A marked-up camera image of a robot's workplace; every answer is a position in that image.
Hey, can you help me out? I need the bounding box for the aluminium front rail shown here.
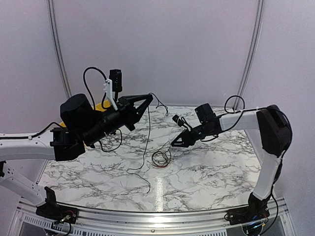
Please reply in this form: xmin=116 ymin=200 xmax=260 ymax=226
xmin=8 ymin=198 xmax=297 ymax=236

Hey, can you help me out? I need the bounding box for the aluminium corner post right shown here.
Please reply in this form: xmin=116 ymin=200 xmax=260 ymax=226
xmin=237 ymin=0 xmax=265 ymax=97

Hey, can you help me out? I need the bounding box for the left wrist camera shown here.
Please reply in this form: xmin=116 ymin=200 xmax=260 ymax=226
xmin=102 ymin=69 xmax=123 ymax=111

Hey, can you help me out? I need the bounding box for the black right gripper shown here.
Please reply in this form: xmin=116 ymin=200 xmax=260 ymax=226
xmin=171 ymin=123 xmax=214 ymax=148

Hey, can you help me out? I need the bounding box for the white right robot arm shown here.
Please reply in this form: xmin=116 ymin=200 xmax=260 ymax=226
xmin=171 ymin=103 xmax=293 ymax=202

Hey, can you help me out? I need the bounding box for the aluminium corner post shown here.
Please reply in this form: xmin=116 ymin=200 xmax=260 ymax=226
xmin=237 ymin=0 xmax=265 ymax=97
xmin=47 ymin=0 xmax=72 ymax=98

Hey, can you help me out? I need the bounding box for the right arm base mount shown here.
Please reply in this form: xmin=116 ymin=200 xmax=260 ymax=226
xmin=224 ymin=193 xmax=271 ymax=225

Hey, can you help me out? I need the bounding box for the yellow plastic bin right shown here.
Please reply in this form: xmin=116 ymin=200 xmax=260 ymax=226
xmin=95 ymin=100 xmax=111 ymax=112

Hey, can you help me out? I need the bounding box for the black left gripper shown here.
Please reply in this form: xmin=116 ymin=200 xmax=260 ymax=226
xmin=81 ymin=94 xmax=154 ymax=146

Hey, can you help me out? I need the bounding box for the aluminium corner post left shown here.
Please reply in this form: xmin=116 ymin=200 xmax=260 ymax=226
xmin=47 ymin=0 xmax=72 ymax=98

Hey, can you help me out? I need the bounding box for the cable bundle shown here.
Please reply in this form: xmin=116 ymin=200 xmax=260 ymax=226
xmin=150 ymin=141 xmax=173 ymax=169

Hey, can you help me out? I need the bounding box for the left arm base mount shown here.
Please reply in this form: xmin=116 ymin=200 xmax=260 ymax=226
xmin=36 ymin=187 xmax=79 ymax=224

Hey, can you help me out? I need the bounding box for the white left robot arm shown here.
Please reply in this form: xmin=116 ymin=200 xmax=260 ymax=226
xmin=0 ymin=93 xmax=153 ymax=219

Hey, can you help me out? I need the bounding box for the black wire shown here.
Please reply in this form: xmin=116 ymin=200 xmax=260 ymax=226
xmin=126 ymin=93 xmax=169 ymax=195

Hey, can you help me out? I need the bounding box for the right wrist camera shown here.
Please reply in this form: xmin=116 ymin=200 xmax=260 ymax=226
xmin=172 ymin=115 xmax=188 ymax=128

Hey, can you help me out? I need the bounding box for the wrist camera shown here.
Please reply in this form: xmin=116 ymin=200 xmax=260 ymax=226
xmin=102 ymin=69 xmax=123 ymax=111
xmin=172 ymin=115 xmax=188 ymax=128

